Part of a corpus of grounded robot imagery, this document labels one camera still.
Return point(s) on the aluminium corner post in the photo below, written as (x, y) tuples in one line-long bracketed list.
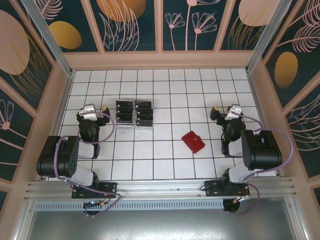
[(268, 37), (50, 37)]

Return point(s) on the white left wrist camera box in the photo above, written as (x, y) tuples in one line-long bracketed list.
[(88, 112)]

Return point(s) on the aluminium front rail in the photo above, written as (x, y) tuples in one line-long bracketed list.
[(160, 186)]

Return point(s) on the aluminium side rail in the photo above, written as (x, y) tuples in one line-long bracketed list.
[(58, 125), (255, 95)]

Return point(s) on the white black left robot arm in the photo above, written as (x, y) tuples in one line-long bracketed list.
[(62, 160)]

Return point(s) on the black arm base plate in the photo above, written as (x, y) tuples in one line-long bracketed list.
[(211, 187), (110, 187)]

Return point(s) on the clear acrylic card stand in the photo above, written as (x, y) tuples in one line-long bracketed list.
[(125, 126)]

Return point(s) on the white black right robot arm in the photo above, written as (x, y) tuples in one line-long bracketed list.
[(262, 150)]

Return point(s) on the red leather card holder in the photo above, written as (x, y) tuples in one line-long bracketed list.
[(192, 141)]

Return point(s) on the grey metal sheet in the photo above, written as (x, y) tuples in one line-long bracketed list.
[(160, 225)]

